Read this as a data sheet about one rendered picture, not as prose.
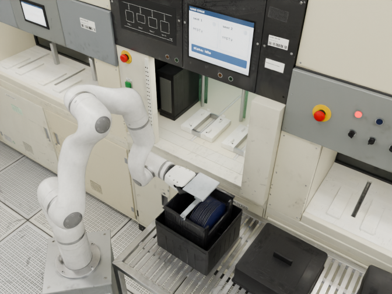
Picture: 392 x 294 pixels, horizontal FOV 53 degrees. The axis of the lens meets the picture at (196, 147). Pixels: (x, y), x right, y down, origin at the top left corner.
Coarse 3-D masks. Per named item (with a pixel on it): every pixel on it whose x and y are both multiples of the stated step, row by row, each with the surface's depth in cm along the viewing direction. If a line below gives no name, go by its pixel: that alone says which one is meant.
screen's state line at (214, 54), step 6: (192, 48) 161; (198, 48) 159; (204, 48) 157; (204, 54) 159; (210, 54) 157; (216, 54) 155; (222, 54) 154; (222, 60) 155; (228, 60) 154; (234, 60) 152; (240, 60) 150; (240, 66) 152; (246, 66) 150
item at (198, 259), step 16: (240, 208) 171; (160, 224) 164; (240, 224) 176; (160, 240) 172; (176, 240) 163; (224, 240) 165; (176, 256) 171; (192, 256) 162; (208, 256) 156; (208, 272) 165
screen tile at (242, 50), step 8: (224, 24) 146; (224, 32) 148; (232, 32) 146; (240, 32) 144; (248, 32) 142; (224, 40) 150; (248, 40) 143; (224, 48) 152; (232, 48) 149; (240, 48) 147
